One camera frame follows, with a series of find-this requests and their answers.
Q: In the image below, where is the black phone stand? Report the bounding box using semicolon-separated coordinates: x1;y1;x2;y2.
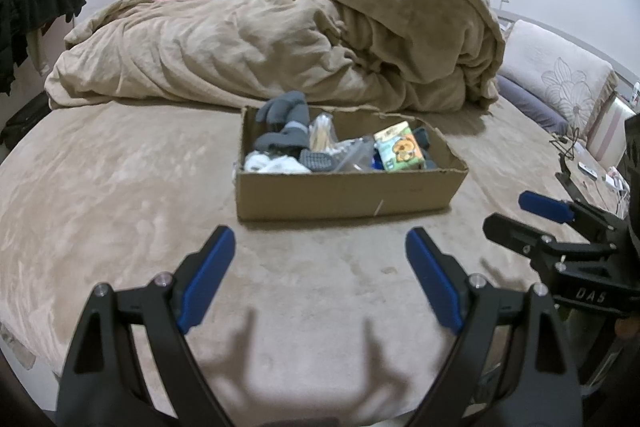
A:
550;127;601;208

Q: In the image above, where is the cardboard box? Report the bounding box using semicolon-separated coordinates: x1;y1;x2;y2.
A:
235;104;469;223

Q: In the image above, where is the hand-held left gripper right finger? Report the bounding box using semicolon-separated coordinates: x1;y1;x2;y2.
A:
405;227;586;427

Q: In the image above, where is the person's right hand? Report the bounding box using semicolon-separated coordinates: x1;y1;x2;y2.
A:
612;314;640;345

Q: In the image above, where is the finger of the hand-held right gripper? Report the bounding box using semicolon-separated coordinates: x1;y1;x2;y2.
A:
519;191;626;232
482;213;621;266

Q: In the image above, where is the dark grey sock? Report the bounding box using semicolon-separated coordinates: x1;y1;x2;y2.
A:
256;90;311;128
254;121;312;158

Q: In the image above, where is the grey pillow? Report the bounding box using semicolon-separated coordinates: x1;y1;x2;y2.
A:
496;74;571;136

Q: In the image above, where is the cotton swab bag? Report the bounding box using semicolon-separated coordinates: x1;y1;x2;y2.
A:
309;113;376;172

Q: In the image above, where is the striped cushion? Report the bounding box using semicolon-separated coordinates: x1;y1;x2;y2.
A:
587;94;632;168

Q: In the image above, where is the grey bed headboard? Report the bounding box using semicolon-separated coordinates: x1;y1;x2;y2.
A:
492;7;640;85

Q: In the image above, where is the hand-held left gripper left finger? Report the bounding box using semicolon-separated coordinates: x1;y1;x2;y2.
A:
55;226;236;427

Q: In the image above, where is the beige duvet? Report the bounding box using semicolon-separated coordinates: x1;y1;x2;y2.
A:
44;0;506;112

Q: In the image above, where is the green orange snack packet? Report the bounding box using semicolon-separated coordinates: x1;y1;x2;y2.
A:
374;122;426;172

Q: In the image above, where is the floral embroidered pillow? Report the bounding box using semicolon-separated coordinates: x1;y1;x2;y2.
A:
500;19;618;128

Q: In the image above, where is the black bag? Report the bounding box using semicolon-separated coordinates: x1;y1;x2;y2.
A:
0;92;51;150

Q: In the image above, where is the white sock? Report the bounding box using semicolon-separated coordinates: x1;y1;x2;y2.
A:
243;151;311;174

